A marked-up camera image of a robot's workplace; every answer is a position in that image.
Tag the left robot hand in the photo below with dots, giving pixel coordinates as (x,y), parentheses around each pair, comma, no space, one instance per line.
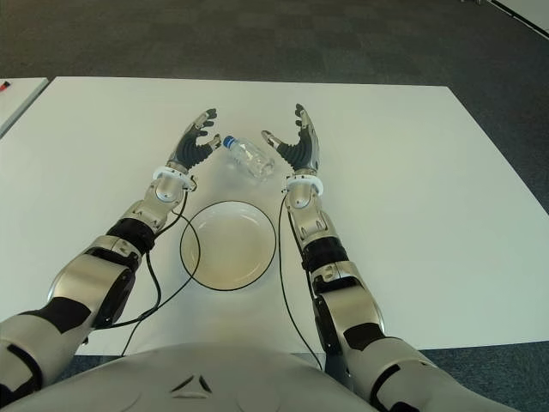
(191,150)

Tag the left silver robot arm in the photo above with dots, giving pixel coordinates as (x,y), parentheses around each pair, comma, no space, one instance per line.
(86,274)

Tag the white plate black rim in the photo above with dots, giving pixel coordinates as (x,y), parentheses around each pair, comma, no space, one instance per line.
(231,246)

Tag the clear water bottle blue cap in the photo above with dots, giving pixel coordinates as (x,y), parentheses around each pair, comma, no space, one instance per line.
(253,161)

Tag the white side table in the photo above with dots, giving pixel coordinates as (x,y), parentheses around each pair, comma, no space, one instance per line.
(17,107)

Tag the red marker pen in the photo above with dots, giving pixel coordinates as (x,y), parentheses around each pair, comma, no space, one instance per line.
(4,86)

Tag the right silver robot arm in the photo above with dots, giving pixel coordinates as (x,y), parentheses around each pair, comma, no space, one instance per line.
(343,300)

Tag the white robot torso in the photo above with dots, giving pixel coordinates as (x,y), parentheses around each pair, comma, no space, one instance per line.
(193,371)

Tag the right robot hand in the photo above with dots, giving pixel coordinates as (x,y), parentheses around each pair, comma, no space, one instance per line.
(302,154)

